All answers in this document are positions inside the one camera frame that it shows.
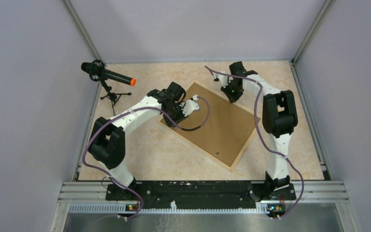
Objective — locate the black tripod microphone stand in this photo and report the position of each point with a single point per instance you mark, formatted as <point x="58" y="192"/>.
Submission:
<point x="112" y="96"/>

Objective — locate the white wooden picture frame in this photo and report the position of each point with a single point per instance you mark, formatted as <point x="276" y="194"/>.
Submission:
<point x="218" y="132"/>

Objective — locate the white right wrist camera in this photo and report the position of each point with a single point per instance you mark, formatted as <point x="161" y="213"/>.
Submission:
<point x="223" y="78"/>

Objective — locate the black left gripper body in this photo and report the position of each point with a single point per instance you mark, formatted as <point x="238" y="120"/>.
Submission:
<point x="176" y="113"/>

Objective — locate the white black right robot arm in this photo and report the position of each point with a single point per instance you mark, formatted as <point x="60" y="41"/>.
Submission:
<point x="279" y="117"/>

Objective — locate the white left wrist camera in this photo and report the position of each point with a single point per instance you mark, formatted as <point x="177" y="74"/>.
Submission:
<point x="189" y="106"/>

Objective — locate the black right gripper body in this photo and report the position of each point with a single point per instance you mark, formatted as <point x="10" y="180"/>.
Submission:
<point x="234" y="93"/>

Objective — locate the black microphone orange tip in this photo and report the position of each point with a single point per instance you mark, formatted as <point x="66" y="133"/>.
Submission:
<point x="99" y="72"/>

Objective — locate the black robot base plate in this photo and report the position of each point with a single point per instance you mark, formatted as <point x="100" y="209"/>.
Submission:
<point x="232" y="194"/>

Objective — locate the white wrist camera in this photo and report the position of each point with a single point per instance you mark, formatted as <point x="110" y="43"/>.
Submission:
<point x="223" y="78"/>
<point x="189" y="106"/>

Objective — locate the aluminium front rail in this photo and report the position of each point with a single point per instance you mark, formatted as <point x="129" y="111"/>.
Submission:
<point x="89" y="197"/>

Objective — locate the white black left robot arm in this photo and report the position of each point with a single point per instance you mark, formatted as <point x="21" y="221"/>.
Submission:
<point x="108" y="138"/>

